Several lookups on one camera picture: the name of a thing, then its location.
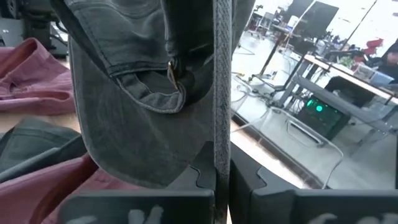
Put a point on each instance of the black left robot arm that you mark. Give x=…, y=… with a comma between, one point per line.
x=37, y=21

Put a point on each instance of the wooden desk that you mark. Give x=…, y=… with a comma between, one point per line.
x=342, y=73

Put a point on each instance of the black baseball cap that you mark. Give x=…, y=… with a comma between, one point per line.
x=140, y=140
x=31, y=140

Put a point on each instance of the computer tower green light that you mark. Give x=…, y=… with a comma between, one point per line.
x=323, y=119

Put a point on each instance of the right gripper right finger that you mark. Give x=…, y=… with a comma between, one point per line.
x=311, y=207

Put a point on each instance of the clear plastic bin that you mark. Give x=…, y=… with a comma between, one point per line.
x=298, y=146

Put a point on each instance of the person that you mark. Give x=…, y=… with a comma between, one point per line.
x=390, y=63

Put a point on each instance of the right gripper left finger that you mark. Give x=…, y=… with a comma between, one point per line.
x=140, y=207

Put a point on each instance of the maroon baseball cap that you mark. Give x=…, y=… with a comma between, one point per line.
x=28, y=199
x=31, y=81

